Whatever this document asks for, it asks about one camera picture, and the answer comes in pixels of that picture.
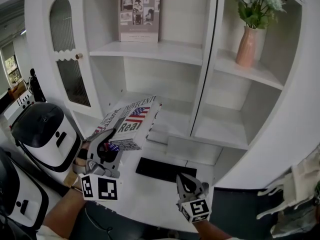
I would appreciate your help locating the white flower bouquet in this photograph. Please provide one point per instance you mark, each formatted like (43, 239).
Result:
(255, 1)

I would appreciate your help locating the window with green view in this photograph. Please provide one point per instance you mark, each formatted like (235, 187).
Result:
(12, 69)

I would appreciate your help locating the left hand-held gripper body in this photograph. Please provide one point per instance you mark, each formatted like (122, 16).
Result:
(100, 187)

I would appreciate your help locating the pink ribbed vase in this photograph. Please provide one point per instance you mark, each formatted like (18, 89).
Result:
(246, 50)

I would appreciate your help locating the grey photo cover book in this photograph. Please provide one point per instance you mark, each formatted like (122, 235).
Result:
(140, 11)

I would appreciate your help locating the white shelf cabinet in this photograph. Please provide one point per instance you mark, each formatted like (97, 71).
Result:
(225, 134)

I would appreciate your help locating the white ornate chair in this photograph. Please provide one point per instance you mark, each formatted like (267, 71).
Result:
(297, 191)

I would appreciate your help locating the white arched glass cabinet door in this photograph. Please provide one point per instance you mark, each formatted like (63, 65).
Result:
(65, 55)

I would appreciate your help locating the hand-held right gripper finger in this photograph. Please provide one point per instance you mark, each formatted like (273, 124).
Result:
(197, 184)
(179, 189)

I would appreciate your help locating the black keyboard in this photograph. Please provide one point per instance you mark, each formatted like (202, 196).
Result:
(162, 170)

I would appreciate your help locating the person's left hand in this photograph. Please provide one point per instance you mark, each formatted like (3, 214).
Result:
(80, 166)

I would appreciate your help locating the white table top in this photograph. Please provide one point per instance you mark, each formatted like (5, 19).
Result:
(150, 199)

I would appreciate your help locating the round brass door knob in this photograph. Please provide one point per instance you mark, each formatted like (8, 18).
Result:
(79, 56)

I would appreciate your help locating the brown cardboard box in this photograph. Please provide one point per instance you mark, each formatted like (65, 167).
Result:
(70, 179)

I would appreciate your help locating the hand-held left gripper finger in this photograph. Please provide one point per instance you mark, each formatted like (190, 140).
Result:
(113, 164)
(92, 146)

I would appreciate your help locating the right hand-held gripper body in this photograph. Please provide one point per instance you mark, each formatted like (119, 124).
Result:
(196, 210)

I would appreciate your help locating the white rack with black slots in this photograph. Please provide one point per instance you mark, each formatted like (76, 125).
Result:
(25, 101)

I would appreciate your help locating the white black service robot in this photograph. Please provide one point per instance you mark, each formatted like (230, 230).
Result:
(47, 139)
(27, 196)

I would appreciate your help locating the person's left forearm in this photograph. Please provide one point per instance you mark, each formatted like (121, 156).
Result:
(65, 209)

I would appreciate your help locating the person's white shirt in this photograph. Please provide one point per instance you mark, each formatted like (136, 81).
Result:
(50, 236)

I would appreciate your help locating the flag print book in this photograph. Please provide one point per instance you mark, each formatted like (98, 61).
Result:
(135, 124)

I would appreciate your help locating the person's right forearm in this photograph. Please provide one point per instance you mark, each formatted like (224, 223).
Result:
(210, 230)

